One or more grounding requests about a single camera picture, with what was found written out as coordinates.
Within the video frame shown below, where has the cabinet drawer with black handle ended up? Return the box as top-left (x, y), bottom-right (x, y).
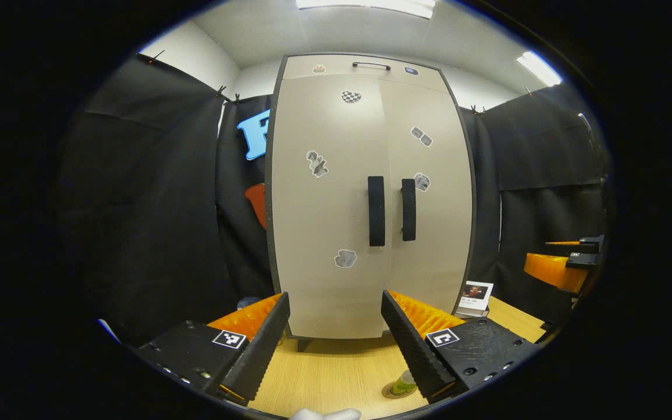
top-left (282, 54), bottom-right (447, 93)

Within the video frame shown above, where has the round brown coaster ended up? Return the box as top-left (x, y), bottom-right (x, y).
top-left (381, 382), bottom-right (418, 400)

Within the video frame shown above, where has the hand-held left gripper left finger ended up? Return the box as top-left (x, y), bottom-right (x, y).
top-left (138, 293), bottom-right (291, 407)

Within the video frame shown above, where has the green label clear bottle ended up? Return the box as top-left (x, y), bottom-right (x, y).
top-left (391, 369), bottom-right (419, 396)

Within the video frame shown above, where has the small ceiling light panel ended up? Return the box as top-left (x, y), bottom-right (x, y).
top-left (516, 51), bottom-right (563, 87)

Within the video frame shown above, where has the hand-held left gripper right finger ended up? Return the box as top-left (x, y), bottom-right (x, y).
top-left (380, 290), bottom-right (541, 405)

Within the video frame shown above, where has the large ceiling light panel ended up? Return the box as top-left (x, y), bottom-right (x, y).
top-left (295, 0), bottom-right (436, 19)

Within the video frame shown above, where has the small white printed box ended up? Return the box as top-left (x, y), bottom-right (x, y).
top-left (456, 281), bottom-right (495, 319)

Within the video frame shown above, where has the white cabinet door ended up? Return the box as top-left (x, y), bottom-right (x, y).
top-left (271, 73), bottom-right (392, 339)
top-left (381, 79), bottom-right (474, 330)

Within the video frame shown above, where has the white and grey cabinet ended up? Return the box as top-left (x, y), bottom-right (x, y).
top-left (264, 54), bottom-right (478, 352)

